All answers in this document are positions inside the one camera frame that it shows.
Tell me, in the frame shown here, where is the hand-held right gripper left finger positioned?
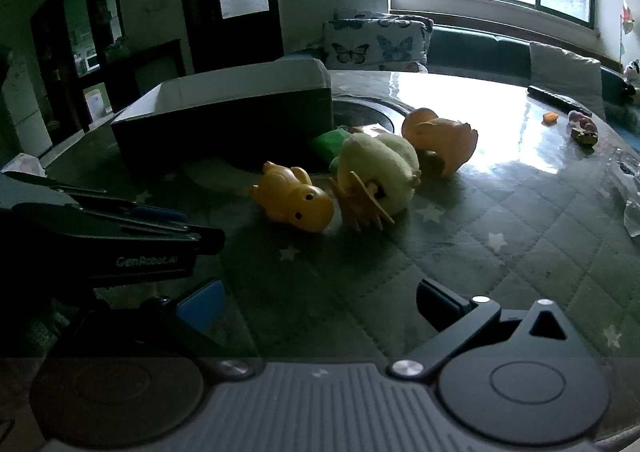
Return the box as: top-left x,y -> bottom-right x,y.
65,279 -> 261,380

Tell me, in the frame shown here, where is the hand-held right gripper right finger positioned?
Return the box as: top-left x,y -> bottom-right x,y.
389,278 -> 583,380

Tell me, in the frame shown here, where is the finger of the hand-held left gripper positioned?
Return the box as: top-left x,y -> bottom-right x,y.
120,223 -> 227,255
70,194 -> 191,227

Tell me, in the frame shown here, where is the cardboard box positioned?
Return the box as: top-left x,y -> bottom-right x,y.
110,58 -> 335,175

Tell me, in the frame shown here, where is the pale yellow plush duck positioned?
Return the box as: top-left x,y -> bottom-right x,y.
327,132 -> 423,233

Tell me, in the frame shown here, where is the green toy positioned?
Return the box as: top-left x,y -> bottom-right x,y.
307,128 -> 358,173

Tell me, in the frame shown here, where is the orange rubber duck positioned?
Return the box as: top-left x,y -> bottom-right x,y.
401,106 -> 479,179

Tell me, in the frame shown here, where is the white crumpled cloth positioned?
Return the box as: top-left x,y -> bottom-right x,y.
0,152 -> 48,179

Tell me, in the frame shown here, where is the white refrigerator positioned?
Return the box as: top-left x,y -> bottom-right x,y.
0,56 -> 53,160

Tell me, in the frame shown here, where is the dark wooden cabinet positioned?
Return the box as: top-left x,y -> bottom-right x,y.
30,0 -> 131,133

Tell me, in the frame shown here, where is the round black hotplate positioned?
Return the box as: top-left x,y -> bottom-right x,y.
332,96 -> 407,133

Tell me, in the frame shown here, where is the dark door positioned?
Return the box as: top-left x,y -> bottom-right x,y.
175,0 -> 286,75

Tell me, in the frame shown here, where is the clear plastic bag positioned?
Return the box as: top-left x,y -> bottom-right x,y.
607,152 -> 640,239

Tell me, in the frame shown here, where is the small pink toy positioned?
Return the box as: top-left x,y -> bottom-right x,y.
567,110 -> 598,133

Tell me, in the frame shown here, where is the black remote control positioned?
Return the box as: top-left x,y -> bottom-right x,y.
527,84 -> 593,119

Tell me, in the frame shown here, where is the butterfly print pillow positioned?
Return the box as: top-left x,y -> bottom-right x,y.
324,19 -> 428,73
332,8 -> 435,35

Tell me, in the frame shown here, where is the green sofa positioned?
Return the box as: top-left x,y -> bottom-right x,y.
427,24 -> 640,153

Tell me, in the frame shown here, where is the white cushion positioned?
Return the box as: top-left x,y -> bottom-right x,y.
529,40 -> 607,120

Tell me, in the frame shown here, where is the black and white plush toy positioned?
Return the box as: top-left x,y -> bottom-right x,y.
620,59 -> 640,105

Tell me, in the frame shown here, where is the small paper flag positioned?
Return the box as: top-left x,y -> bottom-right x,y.
620,0 -> 637,35

